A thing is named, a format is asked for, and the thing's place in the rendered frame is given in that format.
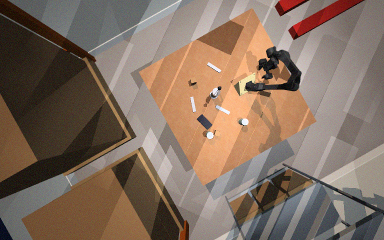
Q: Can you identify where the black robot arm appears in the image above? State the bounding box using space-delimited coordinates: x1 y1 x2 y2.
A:
245 46 302 92

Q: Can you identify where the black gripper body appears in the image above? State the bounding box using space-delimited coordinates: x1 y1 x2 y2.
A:
258 58 275 80

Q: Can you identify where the glass french press with plunger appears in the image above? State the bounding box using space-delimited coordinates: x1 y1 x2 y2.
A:
210 86 222 99

